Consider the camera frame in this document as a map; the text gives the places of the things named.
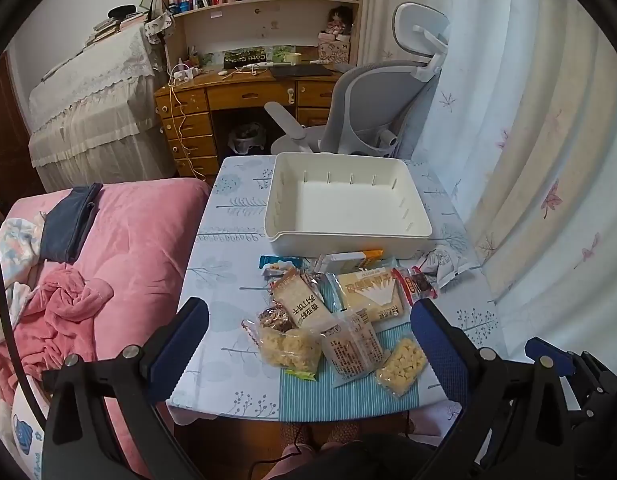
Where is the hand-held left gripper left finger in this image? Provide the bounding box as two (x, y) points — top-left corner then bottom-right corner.
(41, 297), (212, 480)

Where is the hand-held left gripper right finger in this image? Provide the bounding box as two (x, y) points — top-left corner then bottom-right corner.
(411, 297), (575, 480)

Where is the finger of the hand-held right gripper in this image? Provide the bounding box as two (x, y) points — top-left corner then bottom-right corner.
(524, 337), (614, 408)

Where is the small yellow puff packet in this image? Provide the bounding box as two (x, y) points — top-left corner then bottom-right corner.
(375, 336), (429, 399)

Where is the red-edged dark snack packet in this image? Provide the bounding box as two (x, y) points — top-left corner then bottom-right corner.
(392, 265), (439, 307)

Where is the clear packet with printed text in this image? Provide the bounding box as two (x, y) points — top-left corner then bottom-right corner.
(309, 309), (392, 390)

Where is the cream yellow biscuit packet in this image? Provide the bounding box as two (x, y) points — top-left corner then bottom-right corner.
(335, 266), (406, 324)

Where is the dark brown snack packet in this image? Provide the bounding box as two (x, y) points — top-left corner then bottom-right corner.
(257, 306), (295, 334)

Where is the large yellow puff packet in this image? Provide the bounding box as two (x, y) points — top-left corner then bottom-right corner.
(242, 319), (323, 378)

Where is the beige cracker packet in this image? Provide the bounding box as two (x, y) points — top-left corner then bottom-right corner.
(272, 269), (335, 332)

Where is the white plastic tray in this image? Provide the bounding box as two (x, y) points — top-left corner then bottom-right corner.
(264, 151), (434, 259)

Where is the white crumpled snack packet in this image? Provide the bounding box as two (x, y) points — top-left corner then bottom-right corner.
(412, 244), (473, 287)

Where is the pink blanket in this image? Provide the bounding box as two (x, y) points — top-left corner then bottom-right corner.
(0, 179), (212, 480)

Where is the teal striped placemat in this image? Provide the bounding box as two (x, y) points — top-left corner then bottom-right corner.
(278, 271), (421, 423)

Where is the tree print tablecloth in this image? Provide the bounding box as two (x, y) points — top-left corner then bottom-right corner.
(167, 154), (505, 424)

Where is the blue and white small packet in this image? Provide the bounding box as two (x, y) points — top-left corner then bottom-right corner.
(259, 254), (302, 277)

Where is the white and orange stick packet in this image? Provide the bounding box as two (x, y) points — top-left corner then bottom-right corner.
(315, 249), (384, 274)

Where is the dark blue cloth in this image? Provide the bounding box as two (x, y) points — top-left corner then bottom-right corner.
(40, 183), (104, 264)

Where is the blue and white pillow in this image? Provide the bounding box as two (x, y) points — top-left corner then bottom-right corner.
(9, 382), (52, 478)

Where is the white patterned blanket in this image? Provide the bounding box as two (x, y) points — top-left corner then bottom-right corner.
(0, 212), (48, 346)

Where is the white stool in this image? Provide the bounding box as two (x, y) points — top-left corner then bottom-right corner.
(227, 124), (268, 155)

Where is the floral print curtain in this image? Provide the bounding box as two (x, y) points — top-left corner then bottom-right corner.
(361, 0), (617, 366)

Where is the grey office chair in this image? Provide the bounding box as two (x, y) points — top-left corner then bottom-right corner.
(264, 1), (451, 159)

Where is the wooden desk with drawers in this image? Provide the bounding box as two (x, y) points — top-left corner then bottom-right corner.
(153, 61), (350, 183)

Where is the dark wooden wardrobe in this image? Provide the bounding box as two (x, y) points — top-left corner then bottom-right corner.
(0, 52), (46, 223)

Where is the white lace cover cloth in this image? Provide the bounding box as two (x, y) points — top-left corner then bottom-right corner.
(27, 22), (163, 192)

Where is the green picture board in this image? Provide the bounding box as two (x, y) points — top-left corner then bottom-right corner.
(222, 46), (295, 67)

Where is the cardboard box with print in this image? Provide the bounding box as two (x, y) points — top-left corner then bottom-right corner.
(316, 34), (351, 64)

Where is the floral hanging bag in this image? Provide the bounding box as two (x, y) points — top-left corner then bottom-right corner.
(143, 10), (176, 45)

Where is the wooden bookshelf with books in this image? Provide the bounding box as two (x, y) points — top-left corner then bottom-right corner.
(157, 0), (365, 69)

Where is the doll with dark hair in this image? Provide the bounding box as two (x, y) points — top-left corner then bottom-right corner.
(323, 5), (355, 42)

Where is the black cable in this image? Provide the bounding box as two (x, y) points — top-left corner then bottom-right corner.
(0, 232), (52, 421)

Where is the white charging cable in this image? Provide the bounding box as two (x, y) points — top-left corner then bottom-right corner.
(164, 62), (212, 178)

